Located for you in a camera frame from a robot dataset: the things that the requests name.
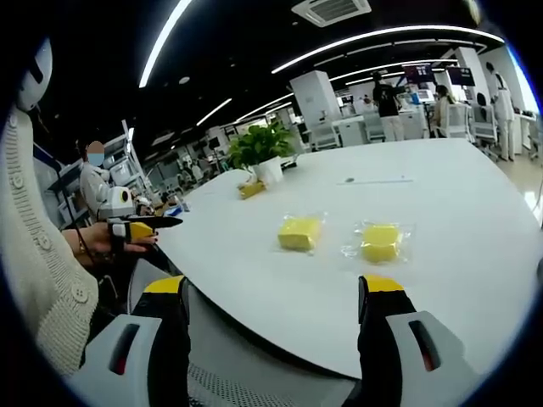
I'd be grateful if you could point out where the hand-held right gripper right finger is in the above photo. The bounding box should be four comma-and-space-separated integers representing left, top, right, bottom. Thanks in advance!
343, 274, 481, 407

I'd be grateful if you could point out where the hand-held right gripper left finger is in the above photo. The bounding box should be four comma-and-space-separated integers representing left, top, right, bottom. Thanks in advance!
70, 275, 192, 407

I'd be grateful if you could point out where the bagged yellow silicone block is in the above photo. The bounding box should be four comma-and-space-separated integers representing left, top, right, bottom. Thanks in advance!
236, 180, 267, 201
271, 211, 330, 256
341, 219, 417, 267

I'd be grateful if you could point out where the person's left hand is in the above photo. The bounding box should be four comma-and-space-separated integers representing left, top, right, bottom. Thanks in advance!
62, 222, 160, 267

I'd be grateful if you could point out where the green plant in white pot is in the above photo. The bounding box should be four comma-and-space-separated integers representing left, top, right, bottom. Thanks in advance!
227, 121, 299, 184

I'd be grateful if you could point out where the white worn device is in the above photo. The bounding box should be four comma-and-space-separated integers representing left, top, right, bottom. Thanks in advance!
17, 36, 54, 112

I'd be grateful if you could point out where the white square pillar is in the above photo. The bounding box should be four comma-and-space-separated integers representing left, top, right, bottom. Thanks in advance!
289, 70, 343, 150

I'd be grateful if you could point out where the ceiling air conditioner vent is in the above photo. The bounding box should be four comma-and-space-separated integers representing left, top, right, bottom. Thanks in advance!
291, 0, 372, 28

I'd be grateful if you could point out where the black cable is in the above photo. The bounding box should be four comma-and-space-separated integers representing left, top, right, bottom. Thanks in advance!
72, 227, 99, 266

